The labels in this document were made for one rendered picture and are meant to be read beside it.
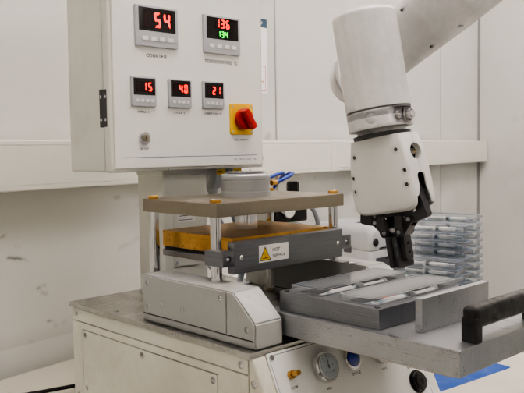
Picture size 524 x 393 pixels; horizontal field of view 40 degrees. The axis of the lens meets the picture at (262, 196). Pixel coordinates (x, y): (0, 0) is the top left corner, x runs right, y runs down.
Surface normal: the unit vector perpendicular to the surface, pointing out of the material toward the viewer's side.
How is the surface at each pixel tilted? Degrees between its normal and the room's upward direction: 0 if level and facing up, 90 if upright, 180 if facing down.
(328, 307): 90
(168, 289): 90
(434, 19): 126
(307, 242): 90
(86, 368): 90
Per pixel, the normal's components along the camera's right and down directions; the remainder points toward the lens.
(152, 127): 0.69, 0.04
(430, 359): -0.73, 0.06
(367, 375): 0.62, -0.39
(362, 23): -0.24, 0.02
